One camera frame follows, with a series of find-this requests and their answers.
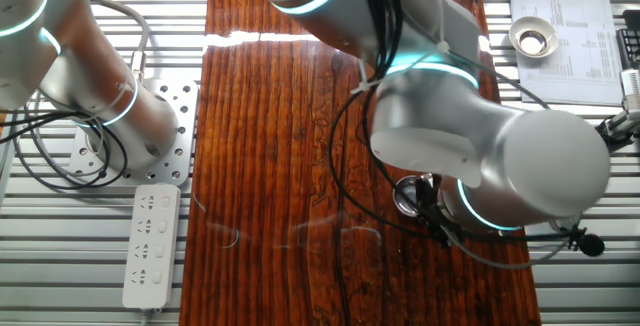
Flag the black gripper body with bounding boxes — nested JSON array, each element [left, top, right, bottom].
[[423, 205, 454, 248]]

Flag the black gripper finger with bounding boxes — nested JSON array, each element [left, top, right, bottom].
[[414, 174, 441, 211]]

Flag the small round steel plate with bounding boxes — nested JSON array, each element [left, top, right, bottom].
[[508, 15, 560, 59], [392, 174, 435, 219]]

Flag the wood grain table board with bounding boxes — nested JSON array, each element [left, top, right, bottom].
[[178, 0, 542, 326]]

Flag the black round knob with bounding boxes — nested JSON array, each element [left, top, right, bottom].
[[569, 228, 606, 258]]

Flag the printed paper sheet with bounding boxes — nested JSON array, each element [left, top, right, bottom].
[[509, 0, 624, 107]]

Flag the black keyboard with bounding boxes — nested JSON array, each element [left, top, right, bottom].
[[615, 9, 640, 70]]

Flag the white power strip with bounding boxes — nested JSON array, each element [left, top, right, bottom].
[[122, 183, 182, 311]]

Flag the thin grey camera cable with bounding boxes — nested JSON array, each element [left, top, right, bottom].
[[439, 48, 574, 271]]

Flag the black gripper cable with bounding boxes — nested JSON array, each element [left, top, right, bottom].
[[327, 0, 576, 245]]

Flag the silver camera on bracket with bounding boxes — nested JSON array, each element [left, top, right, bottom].
[[595, 68, 640, 146]]

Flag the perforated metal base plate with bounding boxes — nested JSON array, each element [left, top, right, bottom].
[[68, 78, 200, 187]]

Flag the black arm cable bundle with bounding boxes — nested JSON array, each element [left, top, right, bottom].
[[0, 108, 129, 191]]

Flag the thick grey robot cable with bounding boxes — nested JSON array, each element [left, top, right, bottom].
[[87, 0, 152, 83]]

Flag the aluminium frame post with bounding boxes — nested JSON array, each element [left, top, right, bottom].
[[0, 135, 16, 207]]

